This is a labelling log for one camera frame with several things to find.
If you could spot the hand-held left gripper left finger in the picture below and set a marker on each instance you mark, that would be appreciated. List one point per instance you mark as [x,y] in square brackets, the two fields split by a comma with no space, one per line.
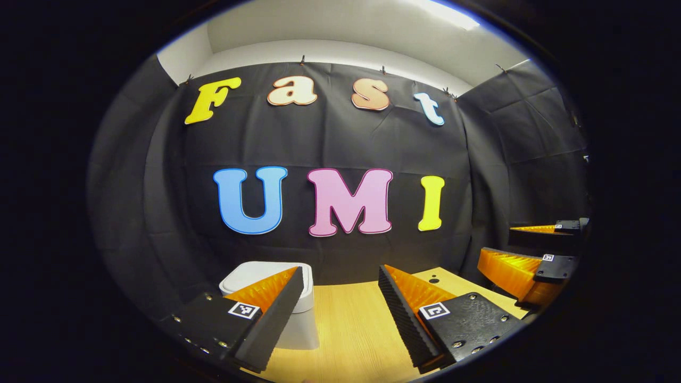
[276,319]

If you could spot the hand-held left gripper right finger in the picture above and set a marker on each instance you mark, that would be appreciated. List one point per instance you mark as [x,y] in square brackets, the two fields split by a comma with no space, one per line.
[401,316]

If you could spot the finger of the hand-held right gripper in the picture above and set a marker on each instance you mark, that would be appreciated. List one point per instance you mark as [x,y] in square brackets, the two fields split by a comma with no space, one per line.
[542,239]
[556,268]

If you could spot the white desktop garbage bin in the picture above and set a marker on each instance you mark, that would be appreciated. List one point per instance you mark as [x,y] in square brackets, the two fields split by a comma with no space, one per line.
[245,274]

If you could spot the wooden desktop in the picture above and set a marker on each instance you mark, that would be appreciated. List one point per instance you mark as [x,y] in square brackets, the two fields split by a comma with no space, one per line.
[351,330]

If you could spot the black backdrop cloth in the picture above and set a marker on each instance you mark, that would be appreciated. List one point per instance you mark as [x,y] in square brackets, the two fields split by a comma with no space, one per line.
[330,143]

